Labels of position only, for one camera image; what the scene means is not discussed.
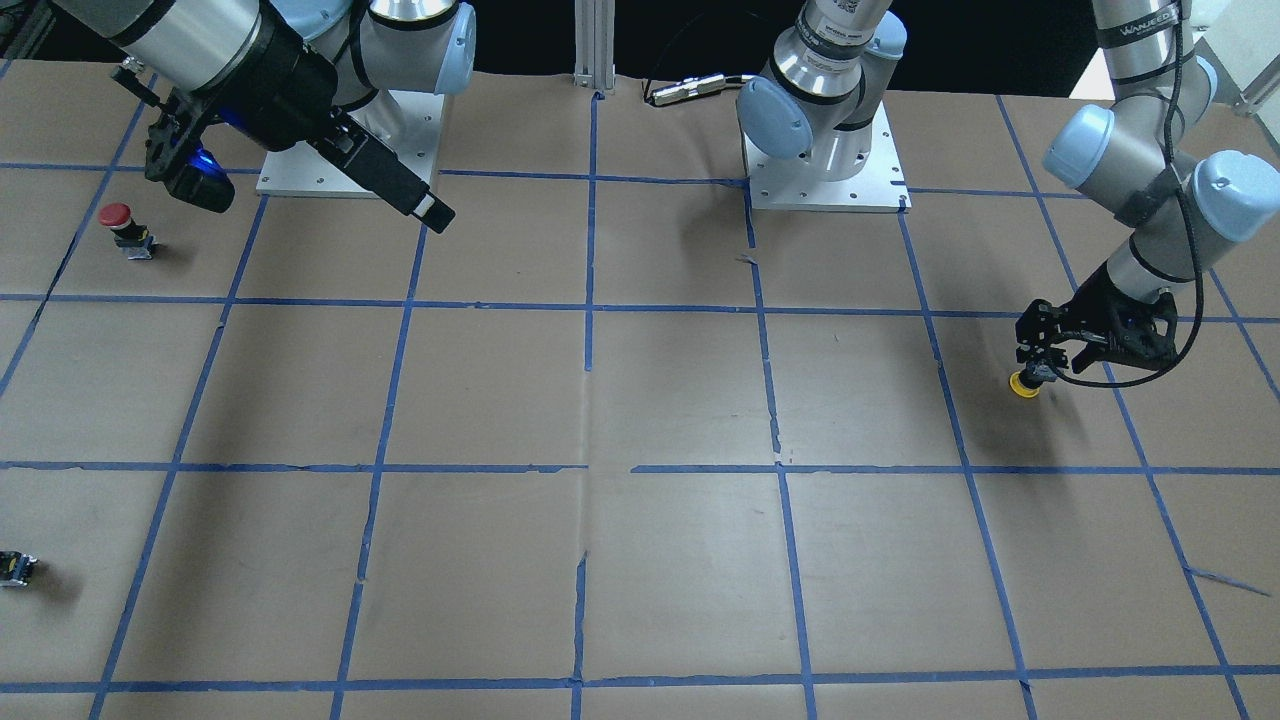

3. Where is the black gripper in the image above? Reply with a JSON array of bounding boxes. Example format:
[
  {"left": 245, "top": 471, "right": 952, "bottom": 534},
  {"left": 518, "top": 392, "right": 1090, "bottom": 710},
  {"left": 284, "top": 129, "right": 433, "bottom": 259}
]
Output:
[
  {"left": 111, "top": 15, "right": 456, "bottom": 233},
  {"left": 1015, "top": 266, "right": 1178, "bottom": 378}
]

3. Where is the yellow push button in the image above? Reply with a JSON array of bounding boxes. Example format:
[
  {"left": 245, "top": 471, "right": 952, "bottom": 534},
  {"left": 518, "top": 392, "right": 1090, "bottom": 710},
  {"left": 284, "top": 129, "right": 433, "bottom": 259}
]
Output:
[{"left": 1009, "top": 363, "right": 1059, "bottom": 398}]

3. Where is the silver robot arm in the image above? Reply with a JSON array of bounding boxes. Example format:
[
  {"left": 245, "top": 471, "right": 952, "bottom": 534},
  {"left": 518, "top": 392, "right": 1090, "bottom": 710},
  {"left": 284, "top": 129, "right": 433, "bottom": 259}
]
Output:
[
  {"left": 736, "top": 1, "right": 1277, "bottom": 398},
  {"left": 60, "top": 1, "right": 477, "bottom": 233}
]

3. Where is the red push button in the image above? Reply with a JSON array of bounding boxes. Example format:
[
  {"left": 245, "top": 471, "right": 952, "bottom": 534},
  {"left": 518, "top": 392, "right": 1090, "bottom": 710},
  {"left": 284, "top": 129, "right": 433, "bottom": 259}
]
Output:
[{"left": 97, "top": 202, "right": 156, "bottom": 261}]

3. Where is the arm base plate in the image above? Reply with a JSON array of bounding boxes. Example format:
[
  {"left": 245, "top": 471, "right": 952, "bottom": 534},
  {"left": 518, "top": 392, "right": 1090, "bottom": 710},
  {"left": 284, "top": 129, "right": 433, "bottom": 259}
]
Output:
[
  {"left": 256, "top": 90, "right": 451, "bottom": 199},
  {"left": 742, "top": 104, "right": 913, "bottom": 213}
]

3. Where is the black braided cable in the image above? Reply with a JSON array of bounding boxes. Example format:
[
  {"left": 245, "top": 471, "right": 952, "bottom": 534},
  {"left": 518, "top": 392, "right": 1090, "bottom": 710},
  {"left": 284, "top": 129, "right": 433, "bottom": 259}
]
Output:
[{"left": 1060, "top": 0, "right": 1204, "bottom": 389}]

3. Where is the aluminium frame post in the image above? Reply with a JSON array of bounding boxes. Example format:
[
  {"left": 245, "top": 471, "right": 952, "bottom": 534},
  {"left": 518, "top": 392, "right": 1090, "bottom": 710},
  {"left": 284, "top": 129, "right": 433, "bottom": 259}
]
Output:
[{"left": 573, "top": 0, "right": 616, "bottom": 94}]

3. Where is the silver cable connector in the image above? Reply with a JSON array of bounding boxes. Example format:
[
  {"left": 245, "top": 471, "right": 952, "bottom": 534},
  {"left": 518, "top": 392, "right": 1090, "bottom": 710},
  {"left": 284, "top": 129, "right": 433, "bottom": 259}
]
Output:
[{"left": 643, "top": 73, "right": 756, "bottom": 108}]

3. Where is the small black switch block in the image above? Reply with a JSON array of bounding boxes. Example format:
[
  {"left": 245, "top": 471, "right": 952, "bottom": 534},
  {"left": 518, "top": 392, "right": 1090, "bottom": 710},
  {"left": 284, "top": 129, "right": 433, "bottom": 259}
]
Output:
[{"left": 0, "top": 550, "right": 40, "bottom": 588}]

